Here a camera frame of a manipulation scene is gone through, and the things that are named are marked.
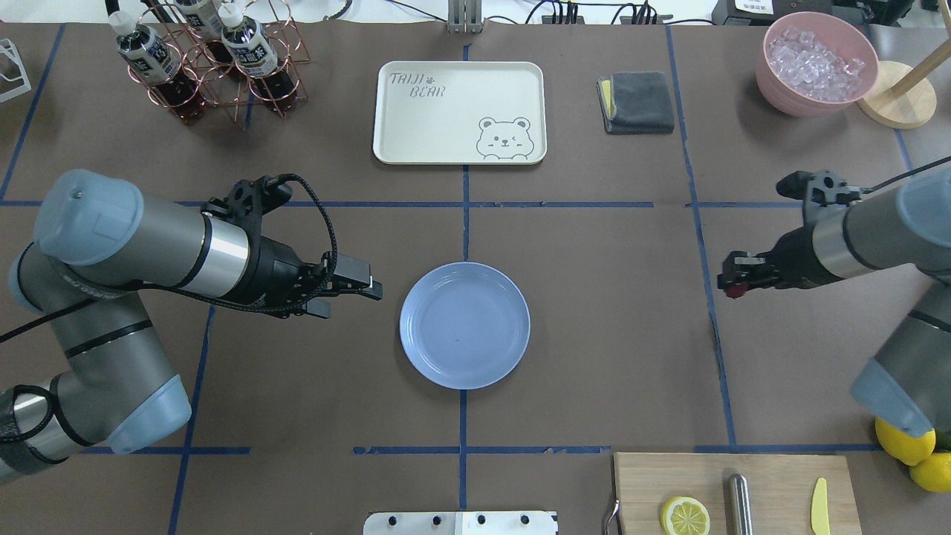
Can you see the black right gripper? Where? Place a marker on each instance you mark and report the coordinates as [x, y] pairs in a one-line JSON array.
[[796, 258]]

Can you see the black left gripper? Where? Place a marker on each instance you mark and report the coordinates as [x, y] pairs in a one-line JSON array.
[[276, 273]]

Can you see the blue plate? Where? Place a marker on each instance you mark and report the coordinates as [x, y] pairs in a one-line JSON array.
[[465, 325]]

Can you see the red strawberry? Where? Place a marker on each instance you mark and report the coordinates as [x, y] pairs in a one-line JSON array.
[[736, 291]]

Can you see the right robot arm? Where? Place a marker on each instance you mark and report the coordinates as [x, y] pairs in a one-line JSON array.
[[848, 232]]

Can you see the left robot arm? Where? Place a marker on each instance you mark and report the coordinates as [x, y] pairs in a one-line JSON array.
[[97, 243]]

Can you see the cream bear tray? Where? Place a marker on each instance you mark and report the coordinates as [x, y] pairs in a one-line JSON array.
[[460, 113]]

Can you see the grey yellow folded cloth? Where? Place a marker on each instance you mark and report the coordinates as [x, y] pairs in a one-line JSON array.
[[636, 103]]

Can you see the pink ice bowl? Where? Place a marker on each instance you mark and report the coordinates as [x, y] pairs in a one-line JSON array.
[[813, 64]]

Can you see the wooden paper towel stand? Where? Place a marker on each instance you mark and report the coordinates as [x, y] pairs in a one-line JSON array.
[[902, 97]]

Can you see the yellow lemon front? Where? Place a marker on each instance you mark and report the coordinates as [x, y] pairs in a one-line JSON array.
[[907, 449]]

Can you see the yellow lemon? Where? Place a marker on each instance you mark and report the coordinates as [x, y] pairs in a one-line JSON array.
[[907, 449], [933, 473]]

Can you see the steel muddler black tip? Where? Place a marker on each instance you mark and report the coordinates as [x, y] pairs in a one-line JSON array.
[[739, 491]]

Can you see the half lemon slice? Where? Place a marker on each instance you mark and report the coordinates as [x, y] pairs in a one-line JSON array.
[[684, 515]]

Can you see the tea bottle right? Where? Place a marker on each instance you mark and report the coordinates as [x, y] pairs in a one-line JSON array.
[[248, 43]]

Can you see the tea bottle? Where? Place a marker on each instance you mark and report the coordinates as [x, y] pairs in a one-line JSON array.
[[248, 43], [157, 66], [202, 18]]

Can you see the yellow plastic knife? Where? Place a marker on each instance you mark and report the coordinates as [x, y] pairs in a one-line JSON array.
[[820, 521]]

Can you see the yellow lemon back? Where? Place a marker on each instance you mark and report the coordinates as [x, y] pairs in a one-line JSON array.
[[933, 473]]

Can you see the tea bottle lower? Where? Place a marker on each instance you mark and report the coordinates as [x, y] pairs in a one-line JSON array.
[[202, 18]]

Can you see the tea bottle left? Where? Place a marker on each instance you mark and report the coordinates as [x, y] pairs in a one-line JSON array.
[[157, 66]]

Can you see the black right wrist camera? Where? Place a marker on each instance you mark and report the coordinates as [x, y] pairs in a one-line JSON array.
[[822, 194]]

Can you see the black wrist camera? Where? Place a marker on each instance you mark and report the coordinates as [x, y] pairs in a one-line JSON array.
[[249, 201], [822, 194]]

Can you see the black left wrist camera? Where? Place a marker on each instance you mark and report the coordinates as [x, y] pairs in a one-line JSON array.
[[249, 201]]

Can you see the copper wire bottle rack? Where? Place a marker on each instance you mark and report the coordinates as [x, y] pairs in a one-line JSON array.
[[221, 91]]

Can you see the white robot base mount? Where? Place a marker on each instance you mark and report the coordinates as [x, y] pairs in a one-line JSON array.
[[463, 522]]

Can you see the white wire cup rack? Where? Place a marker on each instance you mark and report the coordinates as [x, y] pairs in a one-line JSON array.
[[14, 78]]

